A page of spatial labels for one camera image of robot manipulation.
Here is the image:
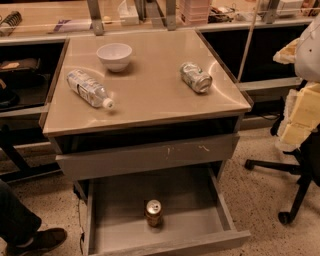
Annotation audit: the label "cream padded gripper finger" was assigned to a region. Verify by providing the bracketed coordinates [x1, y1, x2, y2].
[278, 82, 320, 147]
[273, 38, 299, 64]

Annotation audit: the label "orange soda can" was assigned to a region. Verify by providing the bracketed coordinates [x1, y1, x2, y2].
[144, 199, 162, 227]

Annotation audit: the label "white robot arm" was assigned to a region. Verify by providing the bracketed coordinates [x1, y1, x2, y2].
[273, 16, 320, 151]

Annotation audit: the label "silver green can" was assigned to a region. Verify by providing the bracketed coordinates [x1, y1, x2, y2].
[179, 62, 212, 94]

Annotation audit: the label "grey drawer cabinet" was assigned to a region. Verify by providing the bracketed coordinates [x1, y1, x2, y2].
[43, 30, 251, 197]

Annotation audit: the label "open bottom drawer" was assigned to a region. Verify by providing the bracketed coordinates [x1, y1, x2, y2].
[84, 166, 250, 256]

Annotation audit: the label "middle drawer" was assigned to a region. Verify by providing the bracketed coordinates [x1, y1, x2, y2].
[56, 133, 239, 180]

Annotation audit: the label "white rod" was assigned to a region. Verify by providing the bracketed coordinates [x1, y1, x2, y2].
[237, 0, 261, 82]

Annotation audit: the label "black office chair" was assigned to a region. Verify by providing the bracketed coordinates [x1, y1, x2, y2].
[244, 79, 320, 226]

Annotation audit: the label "pink stacked trays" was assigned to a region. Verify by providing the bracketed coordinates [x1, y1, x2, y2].
[179, 0, 211, 25]

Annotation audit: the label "white tissue box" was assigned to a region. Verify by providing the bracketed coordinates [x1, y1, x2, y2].
[118, 0, 139, 26]

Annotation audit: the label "white bowl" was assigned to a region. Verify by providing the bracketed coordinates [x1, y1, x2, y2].
[96, 43, 132, 72]

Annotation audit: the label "clear plastic water bottle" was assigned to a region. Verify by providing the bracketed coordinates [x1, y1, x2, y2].
[66, 69, 115, 110]

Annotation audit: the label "black coiled object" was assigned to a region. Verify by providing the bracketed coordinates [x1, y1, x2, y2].
[0, 11, 22, 37]

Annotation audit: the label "dark shoe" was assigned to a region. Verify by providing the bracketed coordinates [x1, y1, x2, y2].
[4, 228, 67, 256]

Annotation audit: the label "dark trouser leg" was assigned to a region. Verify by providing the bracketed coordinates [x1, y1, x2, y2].
[0, 180, 41, 245]

